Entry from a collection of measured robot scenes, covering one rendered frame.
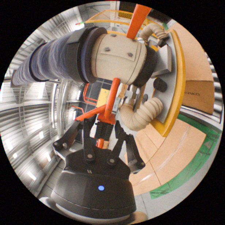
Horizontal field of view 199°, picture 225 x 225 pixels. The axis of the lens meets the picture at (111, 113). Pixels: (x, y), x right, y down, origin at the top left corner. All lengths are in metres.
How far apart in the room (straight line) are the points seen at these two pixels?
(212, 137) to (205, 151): 0.18
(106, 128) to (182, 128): 0.66
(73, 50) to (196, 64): 0.41
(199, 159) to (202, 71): 1.06
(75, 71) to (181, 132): 0.78
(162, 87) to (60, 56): 0.25
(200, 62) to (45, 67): 0.56
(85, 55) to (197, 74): 0.37
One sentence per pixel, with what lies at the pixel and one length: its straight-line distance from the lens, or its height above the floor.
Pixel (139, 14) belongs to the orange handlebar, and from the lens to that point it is 0.16.
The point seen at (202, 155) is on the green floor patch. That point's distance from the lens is 1.23.
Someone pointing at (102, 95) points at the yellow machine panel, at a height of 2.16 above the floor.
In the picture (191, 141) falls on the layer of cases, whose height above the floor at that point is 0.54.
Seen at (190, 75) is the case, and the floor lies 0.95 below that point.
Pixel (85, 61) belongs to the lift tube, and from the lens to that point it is 0.16.
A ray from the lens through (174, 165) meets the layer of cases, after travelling 0.75.
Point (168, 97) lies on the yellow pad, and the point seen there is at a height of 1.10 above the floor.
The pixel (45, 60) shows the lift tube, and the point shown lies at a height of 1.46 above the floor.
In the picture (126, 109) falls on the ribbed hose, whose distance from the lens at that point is 0.19.
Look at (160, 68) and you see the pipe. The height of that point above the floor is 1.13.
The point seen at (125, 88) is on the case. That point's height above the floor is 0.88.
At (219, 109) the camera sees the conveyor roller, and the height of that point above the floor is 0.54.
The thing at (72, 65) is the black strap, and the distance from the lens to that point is 0.18.
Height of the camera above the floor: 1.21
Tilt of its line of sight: 5 degrees down
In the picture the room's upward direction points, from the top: 74 degrees counter-clockwise
